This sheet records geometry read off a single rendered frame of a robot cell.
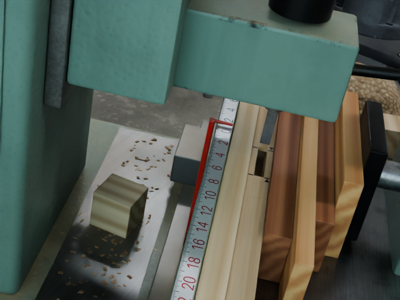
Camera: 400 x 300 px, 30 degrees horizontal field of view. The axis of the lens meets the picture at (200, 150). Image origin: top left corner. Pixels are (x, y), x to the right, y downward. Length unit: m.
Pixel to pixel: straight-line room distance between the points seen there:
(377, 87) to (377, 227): 0.23
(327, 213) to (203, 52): 0.16
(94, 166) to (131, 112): 1.71
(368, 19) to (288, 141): 0.66
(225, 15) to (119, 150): 0.34
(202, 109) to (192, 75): 2.05
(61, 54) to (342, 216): 0.25
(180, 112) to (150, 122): 0.14
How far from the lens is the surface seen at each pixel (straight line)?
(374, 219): 0.70
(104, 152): 0.88
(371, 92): 0.87
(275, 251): 0.57
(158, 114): 2.57
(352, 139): 0.65
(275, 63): 0.59
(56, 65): 0.58
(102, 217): 0.76
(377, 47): 1.29
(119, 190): 0.75
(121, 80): 0.58
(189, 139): 0.83
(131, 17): 0.55
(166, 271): 0.71
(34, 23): 0.54
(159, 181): 0.84
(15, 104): 0.57
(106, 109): 2.56
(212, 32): 0.58
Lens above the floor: 1.28
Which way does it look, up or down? 32 degrees down
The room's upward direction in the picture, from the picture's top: 12 degrees clockwise
